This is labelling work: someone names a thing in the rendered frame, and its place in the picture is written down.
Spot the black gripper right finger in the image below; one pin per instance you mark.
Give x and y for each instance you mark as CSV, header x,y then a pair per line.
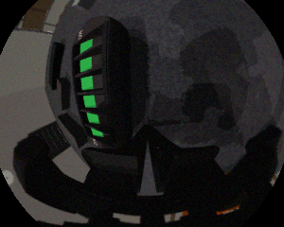
x,y
165,156

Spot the dark grey switch panel with green rocker switches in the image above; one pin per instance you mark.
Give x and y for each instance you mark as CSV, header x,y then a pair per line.
x,y
101,59

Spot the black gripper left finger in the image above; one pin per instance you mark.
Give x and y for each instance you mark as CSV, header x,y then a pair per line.
x,y
128,159

